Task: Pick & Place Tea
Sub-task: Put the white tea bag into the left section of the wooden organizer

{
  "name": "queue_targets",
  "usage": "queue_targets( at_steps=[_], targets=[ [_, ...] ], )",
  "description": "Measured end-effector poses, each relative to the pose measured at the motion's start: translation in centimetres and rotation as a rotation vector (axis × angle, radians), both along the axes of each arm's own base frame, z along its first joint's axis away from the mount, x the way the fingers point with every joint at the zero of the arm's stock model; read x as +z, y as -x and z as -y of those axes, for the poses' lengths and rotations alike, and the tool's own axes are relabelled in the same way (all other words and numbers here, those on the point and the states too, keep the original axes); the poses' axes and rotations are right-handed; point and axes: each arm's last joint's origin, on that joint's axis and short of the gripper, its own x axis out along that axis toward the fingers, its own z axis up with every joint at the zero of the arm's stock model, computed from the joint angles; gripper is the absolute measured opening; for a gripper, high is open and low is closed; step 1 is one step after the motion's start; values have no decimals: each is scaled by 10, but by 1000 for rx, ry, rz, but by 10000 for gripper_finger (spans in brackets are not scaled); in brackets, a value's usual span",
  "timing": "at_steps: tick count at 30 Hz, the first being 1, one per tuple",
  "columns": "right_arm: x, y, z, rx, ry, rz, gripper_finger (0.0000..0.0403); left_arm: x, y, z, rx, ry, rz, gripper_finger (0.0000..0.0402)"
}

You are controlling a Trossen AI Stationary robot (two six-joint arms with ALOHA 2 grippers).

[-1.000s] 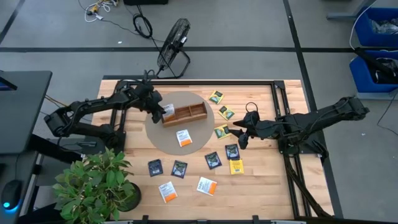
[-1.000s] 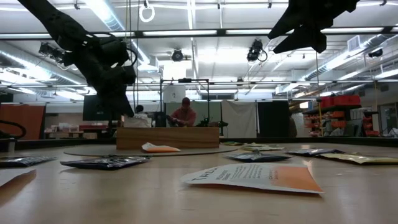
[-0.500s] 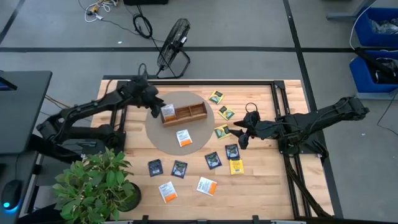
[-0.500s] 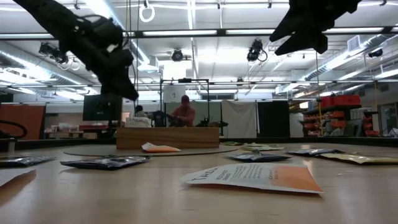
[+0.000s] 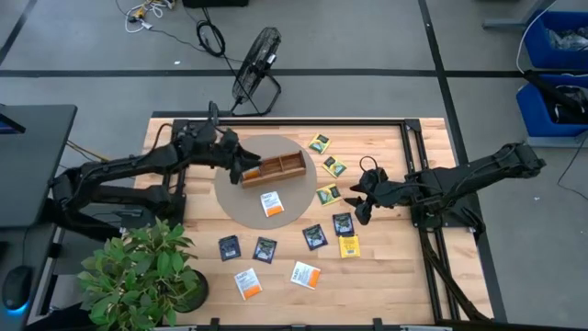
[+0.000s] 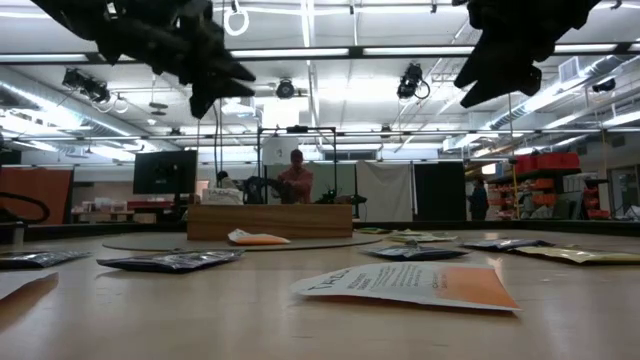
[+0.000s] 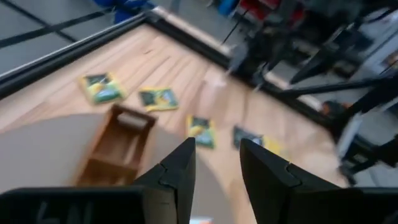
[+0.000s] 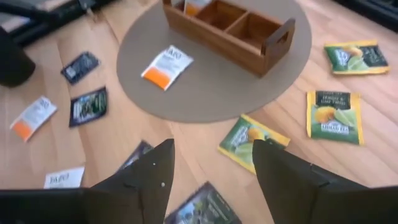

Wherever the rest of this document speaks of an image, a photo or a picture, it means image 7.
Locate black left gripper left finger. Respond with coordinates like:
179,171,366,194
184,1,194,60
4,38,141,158
133,137,197,224

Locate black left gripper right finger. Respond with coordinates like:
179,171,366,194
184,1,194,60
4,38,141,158
239,139,341,224

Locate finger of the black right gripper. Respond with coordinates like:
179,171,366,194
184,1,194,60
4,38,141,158
290,43,352,83
290,47,352,84

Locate plain yellow tea bag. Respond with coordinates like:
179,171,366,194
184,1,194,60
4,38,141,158
262,136,292,161

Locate dark blue blackcurrant tea bag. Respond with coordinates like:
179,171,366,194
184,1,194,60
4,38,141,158
233,126,265,150

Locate green yellow lemon tea bag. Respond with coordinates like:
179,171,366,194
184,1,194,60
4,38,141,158
138,87,180,112
78,72,127,105
186,114,217,149

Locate wooden tea organizer box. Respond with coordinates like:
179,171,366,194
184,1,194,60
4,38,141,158
74,104,158,187

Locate shelf with red bins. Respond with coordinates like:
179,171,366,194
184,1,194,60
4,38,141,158
238,0,307,24

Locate round grey table mat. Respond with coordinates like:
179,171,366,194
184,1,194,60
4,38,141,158
0,112,236,224

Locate blue storage bin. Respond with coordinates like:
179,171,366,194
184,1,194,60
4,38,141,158
113,4,156,24
93,0,147,7

